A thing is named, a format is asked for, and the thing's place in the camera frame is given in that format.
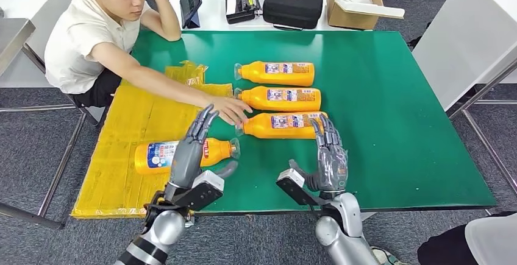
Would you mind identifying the steel frame bench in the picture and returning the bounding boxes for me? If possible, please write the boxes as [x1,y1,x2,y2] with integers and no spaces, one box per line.
[0,18,107,231]

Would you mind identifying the grey stool seat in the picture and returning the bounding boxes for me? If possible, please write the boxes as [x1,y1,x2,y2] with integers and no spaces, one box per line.
[79,105,107,126]

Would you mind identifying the black label printer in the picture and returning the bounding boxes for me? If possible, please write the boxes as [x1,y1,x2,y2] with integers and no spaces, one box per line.
[225,0,262,25]

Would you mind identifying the cardboard box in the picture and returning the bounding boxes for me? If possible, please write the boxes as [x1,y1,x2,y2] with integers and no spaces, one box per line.
[326,0,385,30]

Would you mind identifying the white foam sheet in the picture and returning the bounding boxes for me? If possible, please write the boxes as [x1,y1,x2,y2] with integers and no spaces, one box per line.
[334,0,405,19]

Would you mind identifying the person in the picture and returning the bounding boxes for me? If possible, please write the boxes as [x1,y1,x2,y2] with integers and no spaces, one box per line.
[44,0,253,127]
[371,213,517,265]

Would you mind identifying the yellow taped mat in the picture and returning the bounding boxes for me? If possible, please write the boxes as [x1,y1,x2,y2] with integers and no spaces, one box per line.
[70,60,234,219]

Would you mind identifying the black carrying case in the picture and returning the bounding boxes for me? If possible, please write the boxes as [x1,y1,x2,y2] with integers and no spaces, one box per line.
[262,0,324,30]

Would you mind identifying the black tablet on stand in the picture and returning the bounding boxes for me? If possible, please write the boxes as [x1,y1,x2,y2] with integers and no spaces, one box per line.
[179,0,203,29]

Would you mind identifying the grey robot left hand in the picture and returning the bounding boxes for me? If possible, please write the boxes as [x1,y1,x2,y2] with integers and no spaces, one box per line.
[163,104,240,200]

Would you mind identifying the person's right hand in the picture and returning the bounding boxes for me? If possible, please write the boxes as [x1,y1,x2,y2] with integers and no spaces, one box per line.
[210,96,254,127]

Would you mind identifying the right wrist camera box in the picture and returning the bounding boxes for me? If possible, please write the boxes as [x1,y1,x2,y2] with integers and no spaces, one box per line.
[276,168,322,208]

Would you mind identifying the orange detergent bottle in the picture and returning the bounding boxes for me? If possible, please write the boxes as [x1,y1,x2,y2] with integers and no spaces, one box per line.
[234,86,323,113]
[234,61,315,87]
[235,111,329,140]
[134,137,241,175]

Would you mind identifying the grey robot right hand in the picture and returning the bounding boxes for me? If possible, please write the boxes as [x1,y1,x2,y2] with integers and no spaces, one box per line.
[288,113,349,194]

